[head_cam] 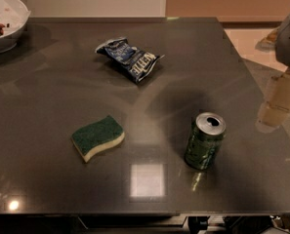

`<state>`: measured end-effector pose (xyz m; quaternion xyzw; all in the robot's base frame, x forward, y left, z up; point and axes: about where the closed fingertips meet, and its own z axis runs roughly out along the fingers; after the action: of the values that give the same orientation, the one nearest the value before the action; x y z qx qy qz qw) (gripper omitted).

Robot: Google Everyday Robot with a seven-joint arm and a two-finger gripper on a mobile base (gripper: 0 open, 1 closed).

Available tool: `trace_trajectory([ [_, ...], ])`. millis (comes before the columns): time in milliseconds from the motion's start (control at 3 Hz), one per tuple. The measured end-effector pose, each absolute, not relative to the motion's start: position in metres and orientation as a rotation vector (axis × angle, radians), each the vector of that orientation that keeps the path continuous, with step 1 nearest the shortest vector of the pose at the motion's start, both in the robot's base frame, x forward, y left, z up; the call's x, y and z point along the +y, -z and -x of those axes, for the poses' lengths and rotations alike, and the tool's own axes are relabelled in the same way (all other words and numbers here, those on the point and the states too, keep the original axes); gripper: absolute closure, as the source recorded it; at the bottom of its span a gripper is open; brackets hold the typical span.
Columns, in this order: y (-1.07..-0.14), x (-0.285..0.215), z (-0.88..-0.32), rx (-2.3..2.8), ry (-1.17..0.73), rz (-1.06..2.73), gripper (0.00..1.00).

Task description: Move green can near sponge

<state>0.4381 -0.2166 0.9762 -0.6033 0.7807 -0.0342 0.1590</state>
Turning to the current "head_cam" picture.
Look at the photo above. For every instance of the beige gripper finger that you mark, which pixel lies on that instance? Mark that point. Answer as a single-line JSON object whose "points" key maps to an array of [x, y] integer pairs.
{"points": [[276, 107]]}

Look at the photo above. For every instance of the green soda can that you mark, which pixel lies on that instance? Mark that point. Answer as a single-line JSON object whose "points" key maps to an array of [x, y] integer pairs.
{"points": [[207, 133]]}

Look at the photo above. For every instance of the green and yellow sponge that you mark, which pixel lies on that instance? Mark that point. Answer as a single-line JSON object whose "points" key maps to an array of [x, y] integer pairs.
{"points": [[97, 137]]}

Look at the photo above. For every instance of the blue chip bag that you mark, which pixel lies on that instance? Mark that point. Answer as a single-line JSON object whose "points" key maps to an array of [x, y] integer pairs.
{"points": [[137, 63]]}

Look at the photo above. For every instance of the white bowl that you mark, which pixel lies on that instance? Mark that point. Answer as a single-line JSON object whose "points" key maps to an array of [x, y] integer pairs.
{"points": [[13, 15]]}

